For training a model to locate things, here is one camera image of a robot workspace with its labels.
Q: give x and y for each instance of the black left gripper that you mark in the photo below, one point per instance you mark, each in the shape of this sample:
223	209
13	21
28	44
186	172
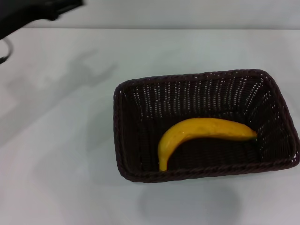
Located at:
63	5

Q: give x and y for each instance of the dark brown woven basket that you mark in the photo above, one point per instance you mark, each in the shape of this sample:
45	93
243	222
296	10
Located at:
201	103

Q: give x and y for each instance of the yellow banana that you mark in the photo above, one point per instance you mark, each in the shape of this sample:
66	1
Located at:
199	132

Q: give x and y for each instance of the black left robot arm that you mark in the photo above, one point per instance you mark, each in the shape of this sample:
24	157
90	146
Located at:
21	16

